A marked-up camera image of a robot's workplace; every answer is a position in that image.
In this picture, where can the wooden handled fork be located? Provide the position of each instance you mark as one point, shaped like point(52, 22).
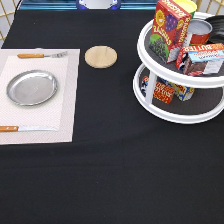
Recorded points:
point(35, 55)

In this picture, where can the round silver metal plate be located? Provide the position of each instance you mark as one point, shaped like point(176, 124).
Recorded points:
point(32, 87)

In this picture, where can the red butter box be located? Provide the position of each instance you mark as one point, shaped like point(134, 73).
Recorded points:
point(201, 60)

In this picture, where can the white two-tier lazy Susan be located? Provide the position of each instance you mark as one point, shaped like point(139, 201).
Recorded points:
point(206, 103)

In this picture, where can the yellow green cylinder can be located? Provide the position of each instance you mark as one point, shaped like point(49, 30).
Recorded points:
point(187, 5)

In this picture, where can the red box lower tier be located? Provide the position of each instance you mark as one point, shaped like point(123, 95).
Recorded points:
point(162, 92)

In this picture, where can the black bowl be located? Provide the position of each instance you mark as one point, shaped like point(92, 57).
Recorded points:
point(217, 34)

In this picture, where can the red open-top can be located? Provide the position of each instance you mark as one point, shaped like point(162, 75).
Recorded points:
point(198, 32)

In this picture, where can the yellow blue can lower tier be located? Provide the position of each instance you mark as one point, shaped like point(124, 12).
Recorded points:
point(183, 93)

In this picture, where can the round wooden coaster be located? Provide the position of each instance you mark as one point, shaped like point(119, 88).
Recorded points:
point(100, 56)

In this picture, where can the wooden handled knife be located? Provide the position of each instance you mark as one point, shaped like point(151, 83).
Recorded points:
point(23, 128)

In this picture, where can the beige woven placemat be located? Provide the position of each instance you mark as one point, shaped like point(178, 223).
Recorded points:
point(58, 112)

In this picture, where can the red raisins box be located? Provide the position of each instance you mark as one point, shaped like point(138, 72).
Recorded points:
point(168, 30)

